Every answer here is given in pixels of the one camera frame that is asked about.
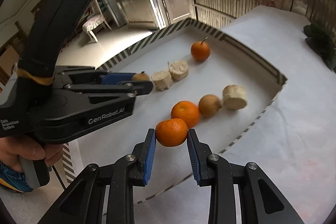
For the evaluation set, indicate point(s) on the orange tangerine with stem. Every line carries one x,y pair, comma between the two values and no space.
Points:
200,50

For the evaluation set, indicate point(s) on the white stool with cushion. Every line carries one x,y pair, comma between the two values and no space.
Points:
94,21

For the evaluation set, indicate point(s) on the large brown longan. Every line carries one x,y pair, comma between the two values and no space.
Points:
209,105

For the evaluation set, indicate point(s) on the brown longan front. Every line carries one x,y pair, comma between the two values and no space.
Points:
140,77

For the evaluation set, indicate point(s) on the large corn cob piece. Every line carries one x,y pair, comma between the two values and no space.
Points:
234,97

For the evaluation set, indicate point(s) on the person left hand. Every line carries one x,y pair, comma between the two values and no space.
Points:
12,148

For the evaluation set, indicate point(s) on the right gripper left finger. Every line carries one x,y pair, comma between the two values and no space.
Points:
105,192

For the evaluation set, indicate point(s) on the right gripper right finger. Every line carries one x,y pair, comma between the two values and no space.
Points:
260,200

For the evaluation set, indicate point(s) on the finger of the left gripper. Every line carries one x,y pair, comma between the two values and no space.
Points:
89,75
123,88

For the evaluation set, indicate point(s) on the green leafy vegetable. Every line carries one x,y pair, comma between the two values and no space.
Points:
319,41

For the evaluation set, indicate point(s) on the striped white cardboard tray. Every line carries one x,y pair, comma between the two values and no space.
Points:
231,62

